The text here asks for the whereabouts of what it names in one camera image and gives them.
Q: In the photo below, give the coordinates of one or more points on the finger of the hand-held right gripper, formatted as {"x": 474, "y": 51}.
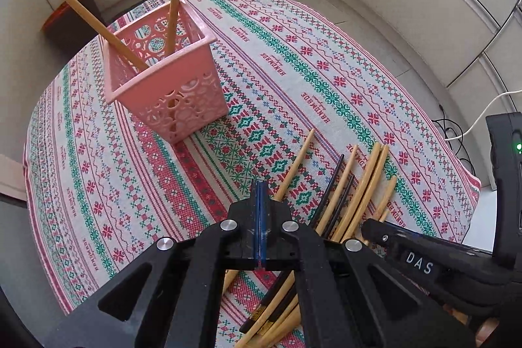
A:
{"x": 391, "y": 240}

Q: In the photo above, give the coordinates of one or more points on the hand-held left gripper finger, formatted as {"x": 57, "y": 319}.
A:
{"x": 256, "y": 217}
{"x": 264, "y": 217}

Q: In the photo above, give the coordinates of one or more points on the bunch of wooden chopsticks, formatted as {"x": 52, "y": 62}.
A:
{"x": 367, "y": 185}

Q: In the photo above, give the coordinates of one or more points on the black chopstick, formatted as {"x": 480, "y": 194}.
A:
{"x": 344, "y": 193}
{"x": 336, "y": 176}

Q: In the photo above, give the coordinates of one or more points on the pink plastic basket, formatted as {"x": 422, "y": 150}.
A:
{"x": 163, "y": 75}

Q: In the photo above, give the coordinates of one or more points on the patterned tablecloth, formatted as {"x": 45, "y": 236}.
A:
{"x": 285, "y": 66}

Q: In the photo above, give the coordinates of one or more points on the beige flat board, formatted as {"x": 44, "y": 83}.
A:
{"x": 10, "y": 176}

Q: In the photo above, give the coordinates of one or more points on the dark trash bin orange liner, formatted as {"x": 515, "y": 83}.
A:
{"x": 77, "y": 35}

